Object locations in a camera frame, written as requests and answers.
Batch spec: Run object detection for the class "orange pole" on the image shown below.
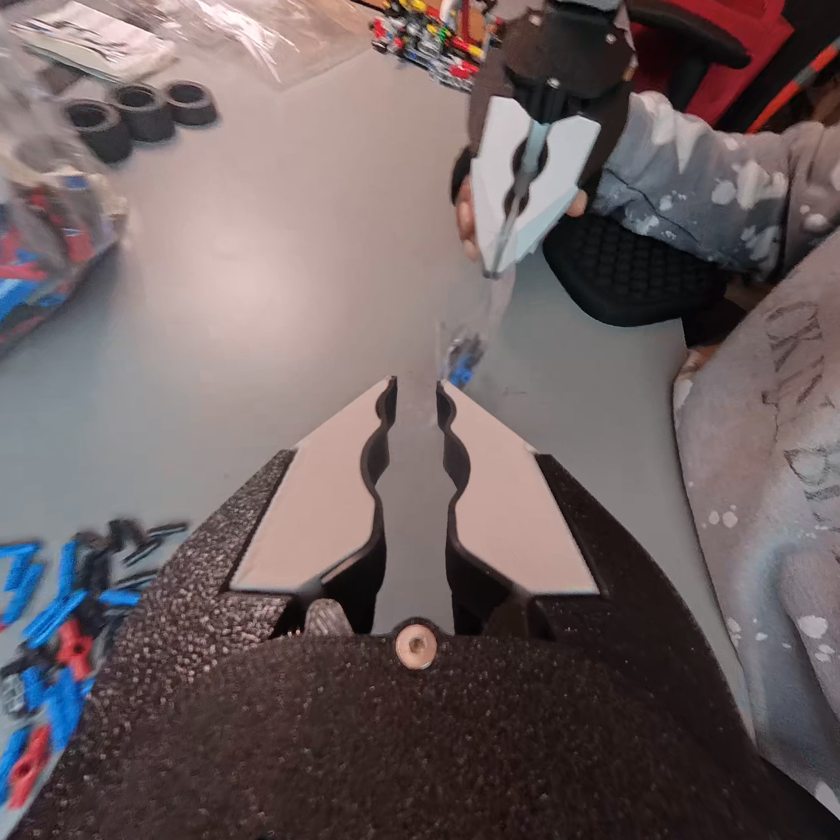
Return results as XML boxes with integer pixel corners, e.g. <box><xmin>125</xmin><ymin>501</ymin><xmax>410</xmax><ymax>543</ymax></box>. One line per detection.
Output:
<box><xmin>748</xmin><ymin>36</ymin><xmax>840</xmax><ymax>132</ymax></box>

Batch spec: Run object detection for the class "large bag of toy bricks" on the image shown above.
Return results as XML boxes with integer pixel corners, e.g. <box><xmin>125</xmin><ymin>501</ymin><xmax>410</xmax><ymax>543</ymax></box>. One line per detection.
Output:
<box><xmin>0</xmin><ymin>157</ymin><xmax>132</xmax><ymax>362</ymax></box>

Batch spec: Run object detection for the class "colourful toy brick assembly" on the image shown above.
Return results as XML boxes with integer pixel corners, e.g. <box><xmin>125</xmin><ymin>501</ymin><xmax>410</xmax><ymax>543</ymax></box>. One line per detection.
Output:
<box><xmin>369</xmin><ymin>0</ymin><xmax>506</xmax><ymax>89</ymax></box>

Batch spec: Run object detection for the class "grey desk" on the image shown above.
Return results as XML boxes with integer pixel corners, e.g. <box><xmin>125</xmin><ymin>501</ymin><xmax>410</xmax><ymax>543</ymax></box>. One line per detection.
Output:
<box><xmin>0</xmin><ymin>0</ymin><xmax>762</xmax><ymax>840</ymax></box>

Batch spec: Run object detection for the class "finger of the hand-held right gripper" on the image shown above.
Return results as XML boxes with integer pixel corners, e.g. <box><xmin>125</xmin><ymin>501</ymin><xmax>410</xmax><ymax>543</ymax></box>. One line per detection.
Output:
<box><xmin>502</xmin><ymin>115</ymin><xmax>603</xmax><ymax>273</ymax></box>
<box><xmin>470</xmin><ymin>96</ymin><xmax>531</xmax><ymax>279</ymax></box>

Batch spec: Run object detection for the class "pile of small toy pins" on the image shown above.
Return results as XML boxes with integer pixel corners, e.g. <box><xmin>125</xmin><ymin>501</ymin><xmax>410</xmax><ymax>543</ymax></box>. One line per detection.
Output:
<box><xmin>0</xmin><ymin>518</ymin><xmax>191</xmax><ymax>815</ymax></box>

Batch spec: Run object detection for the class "white instruction booklet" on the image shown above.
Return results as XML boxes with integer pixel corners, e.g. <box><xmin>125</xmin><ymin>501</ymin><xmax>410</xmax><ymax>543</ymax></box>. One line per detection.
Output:
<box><xmin>13</xmin><ymin>0</ymin><xmax>178</xmax><ymax>83</ymax></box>

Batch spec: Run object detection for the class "small clear plastic bag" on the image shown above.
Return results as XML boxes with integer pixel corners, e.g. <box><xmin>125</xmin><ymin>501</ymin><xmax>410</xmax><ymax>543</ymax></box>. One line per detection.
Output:
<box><xmin>436</xmin><ymin>125</ymin><xmax>546</xmax><ymax>388</ymax></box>

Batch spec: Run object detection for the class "person's right forearm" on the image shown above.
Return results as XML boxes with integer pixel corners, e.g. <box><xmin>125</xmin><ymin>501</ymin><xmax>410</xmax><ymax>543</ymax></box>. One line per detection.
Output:
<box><xmin>594</xmin><ymin>92</ymin><xmax>840</xmax><ymax>283</ymax></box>

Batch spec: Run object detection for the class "person's grey sweatshirt torso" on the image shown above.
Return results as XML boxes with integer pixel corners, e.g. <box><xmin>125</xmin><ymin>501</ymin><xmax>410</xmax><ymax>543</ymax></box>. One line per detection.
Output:
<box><xmin>672</xmin><ymin>230</ymin><xmax>840</xmax><ymax>815</ymax></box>

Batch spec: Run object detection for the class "black office chair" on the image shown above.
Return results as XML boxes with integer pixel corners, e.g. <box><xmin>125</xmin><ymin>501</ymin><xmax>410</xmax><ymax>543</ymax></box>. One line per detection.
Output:
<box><xmin>626</xmin><ymin>0</ymin><xmax>752</xmax><ymax>111</ymax></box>

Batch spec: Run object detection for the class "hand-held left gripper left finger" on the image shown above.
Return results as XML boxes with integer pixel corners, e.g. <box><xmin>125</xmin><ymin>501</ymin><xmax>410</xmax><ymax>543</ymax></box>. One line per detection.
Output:
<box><xmin>228</xmin><ymin>375</ymin><xmax>399</xmax><ymax>632</ymax></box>

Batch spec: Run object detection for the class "crumpled clear plastic wrap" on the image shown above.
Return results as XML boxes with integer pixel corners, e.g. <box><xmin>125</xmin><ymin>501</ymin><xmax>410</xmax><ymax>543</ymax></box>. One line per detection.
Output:
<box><xmin>131</xmin><ymin>0</ymin><xmax>375</xmax><ymax>89</ymax></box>

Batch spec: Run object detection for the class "person's right hand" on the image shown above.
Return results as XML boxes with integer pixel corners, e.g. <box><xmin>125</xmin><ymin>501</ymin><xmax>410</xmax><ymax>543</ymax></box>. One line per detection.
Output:
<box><xmin>455</xmin><ymin>178</ymin><xmax>485</xmax><ymax>262</ymax></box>

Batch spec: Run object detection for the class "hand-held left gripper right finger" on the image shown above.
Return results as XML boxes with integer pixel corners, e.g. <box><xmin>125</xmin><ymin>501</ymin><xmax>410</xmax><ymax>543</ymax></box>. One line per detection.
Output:
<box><xmin>436</xmin><ymin>379</ymin><xmax>602</xmax><ymax>636</ymax></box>

